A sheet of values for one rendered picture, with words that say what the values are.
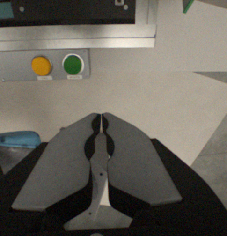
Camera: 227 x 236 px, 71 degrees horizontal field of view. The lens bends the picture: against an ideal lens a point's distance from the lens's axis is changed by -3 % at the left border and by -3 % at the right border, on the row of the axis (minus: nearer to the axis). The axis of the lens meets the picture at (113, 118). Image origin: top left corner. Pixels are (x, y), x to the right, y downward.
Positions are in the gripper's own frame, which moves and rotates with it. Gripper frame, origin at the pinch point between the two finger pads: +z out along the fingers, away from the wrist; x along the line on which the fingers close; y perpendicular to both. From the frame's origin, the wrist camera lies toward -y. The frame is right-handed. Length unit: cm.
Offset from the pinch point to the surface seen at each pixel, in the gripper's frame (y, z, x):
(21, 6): -10.0, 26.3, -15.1
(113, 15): -8.1, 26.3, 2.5
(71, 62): 0.7, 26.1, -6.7
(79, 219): 239, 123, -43
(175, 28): -5.8, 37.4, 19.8
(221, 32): -5, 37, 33
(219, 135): 95, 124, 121
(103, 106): 16.9, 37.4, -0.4
